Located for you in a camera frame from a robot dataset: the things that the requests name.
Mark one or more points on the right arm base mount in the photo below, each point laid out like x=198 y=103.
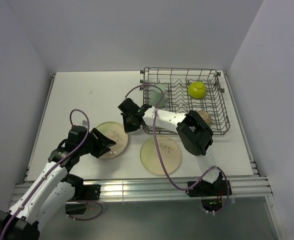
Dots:
x=219 y=191

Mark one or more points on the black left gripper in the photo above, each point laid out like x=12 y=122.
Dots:
x=102 y=143

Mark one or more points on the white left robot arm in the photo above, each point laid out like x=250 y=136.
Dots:
x=55 y=185

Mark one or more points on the pale green plastic cup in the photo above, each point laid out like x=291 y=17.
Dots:
x=157 y=97

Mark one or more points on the black bowl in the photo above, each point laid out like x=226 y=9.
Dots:
x=205 y=116

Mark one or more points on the lime green bowl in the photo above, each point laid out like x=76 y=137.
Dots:
x=197 y=90

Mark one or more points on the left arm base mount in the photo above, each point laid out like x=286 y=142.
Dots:
x=78 y=204

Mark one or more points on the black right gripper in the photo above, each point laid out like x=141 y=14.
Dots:
x=128 y=128

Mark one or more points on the aluminium rail frame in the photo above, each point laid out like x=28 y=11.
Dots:
x=159 y=189

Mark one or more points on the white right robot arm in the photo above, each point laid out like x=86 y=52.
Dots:
x=160 y=155

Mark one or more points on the grey wire dish rack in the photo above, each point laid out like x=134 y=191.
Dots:
x=177 y=98

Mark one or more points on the cream plate with branch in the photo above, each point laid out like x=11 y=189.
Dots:
x=170 y=152
x=114 y=131

